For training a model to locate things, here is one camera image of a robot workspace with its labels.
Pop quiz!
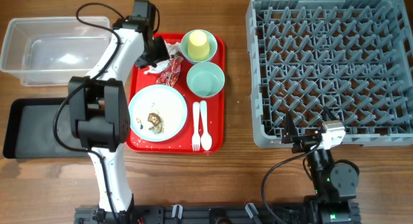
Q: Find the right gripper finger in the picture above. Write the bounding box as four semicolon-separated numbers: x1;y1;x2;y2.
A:
281;112;299;143
322;107;337;122

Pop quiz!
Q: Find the white napkin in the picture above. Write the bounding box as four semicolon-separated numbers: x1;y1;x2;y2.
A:
144;41;181;74

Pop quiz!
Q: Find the red snack wrapper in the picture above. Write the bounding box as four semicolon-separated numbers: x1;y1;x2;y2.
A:
156;53;184;87

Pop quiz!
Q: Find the light blue round plate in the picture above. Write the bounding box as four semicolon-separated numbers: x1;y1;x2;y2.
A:
128;85;188;142

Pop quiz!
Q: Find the food scraps and rice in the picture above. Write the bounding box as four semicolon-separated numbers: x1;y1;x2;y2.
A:
134;103;164;135

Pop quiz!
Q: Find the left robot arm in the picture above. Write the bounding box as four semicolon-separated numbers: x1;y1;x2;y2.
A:
61;0;170;223

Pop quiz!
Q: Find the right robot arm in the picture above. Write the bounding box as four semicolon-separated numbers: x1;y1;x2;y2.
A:
281;107;361;223

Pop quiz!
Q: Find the grey dishwasher rack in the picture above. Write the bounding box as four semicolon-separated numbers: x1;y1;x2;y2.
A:
245;0;412;148

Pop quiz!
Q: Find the clear plastic waste bin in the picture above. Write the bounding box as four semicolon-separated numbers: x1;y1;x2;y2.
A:
1;17;111;87

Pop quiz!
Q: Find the yellow plastic cup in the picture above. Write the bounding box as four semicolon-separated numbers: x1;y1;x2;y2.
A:
188;30;210;61

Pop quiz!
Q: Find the red serving tray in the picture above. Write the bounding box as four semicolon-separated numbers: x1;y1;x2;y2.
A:
125;32;226;155

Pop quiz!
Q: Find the white plastic spoon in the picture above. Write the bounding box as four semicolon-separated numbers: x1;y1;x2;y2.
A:
200;100;212;151

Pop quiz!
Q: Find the white plastic fork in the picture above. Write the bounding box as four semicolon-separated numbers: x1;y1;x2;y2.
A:
192;102;201;152

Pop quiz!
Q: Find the black rectangular tray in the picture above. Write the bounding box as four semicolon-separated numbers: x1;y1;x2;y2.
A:
3;98;88;159

